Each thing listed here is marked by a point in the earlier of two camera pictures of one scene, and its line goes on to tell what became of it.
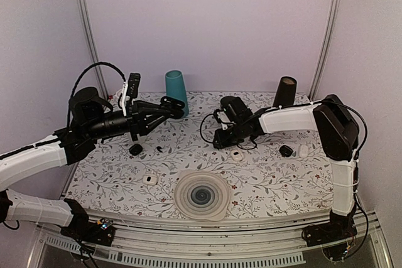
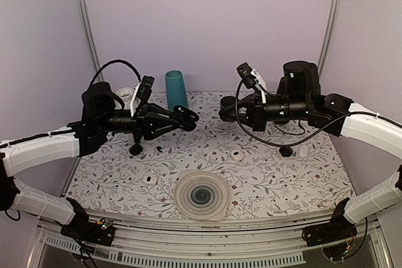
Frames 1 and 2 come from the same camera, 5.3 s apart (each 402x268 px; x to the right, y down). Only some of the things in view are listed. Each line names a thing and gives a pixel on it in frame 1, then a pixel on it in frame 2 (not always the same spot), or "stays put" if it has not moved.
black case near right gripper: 285,150 stays put
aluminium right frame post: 329,33 stays put
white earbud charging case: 236,155 stays put
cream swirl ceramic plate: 202,195 stays put
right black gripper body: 237,137 → 259,122
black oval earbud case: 175,107 → 186,119
